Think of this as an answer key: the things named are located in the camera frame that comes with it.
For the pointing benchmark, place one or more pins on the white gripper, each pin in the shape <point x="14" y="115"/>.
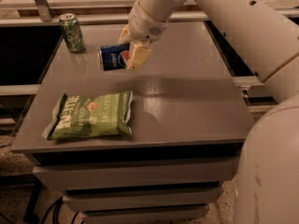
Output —
<point x="142" y="26"/>

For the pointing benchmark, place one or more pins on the blue pepsi can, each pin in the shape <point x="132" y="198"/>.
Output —
<point x="114" y="57"/>

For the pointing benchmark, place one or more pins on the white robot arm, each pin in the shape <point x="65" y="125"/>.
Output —
<point x="267" y="188"/>

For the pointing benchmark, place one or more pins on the green soda can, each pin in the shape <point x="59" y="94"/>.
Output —
<point x="71" y="32"/>

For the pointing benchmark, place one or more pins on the green jalapeno chip bag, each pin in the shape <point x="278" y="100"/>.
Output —
<point x="76" y="116"/>

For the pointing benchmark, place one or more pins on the grey drawer cabinet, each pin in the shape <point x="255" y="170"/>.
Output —
<point x="185" y="105"/>

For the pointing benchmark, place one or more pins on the top grey drawer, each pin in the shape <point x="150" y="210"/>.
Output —
<point x="137" y="173"/>

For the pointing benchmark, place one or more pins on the grey drawer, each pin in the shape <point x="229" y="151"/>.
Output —
<point x="145" y="214"/>
<point x="137" y="173"/>
<point x="143" y="198"/>

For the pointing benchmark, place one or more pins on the middle grey drawer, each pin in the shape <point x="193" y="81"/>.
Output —
<point x="143" y="198"/>

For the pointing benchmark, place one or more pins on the bottom grey drawer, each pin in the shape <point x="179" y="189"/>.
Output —
<point x="145" y="214"/>

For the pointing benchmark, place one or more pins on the metal window frame rail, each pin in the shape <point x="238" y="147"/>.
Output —
<point x="101" y="11"/>

